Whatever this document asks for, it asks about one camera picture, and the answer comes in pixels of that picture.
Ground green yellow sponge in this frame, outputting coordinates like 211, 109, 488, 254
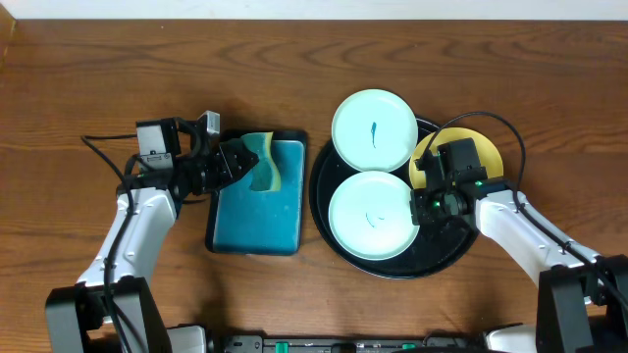
241, 131, 281, 192

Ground yellow plate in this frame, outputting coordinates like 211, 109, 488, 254
408, 127, 503, 189

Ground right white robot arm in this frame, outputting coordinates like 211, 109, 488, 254
410, 178, 627, 352

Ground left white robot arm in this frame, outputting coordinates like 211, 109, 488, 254
45, 139, 259, 352

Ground black rectangular water tray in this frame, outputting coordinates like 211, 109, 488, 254
205, 130, 307, 256

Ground mint plate with blue stain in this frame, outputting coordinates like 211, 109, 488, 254
332, 89, 418, 172

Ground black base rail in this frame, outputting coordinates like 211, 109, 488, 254
216, 334, 489, 353

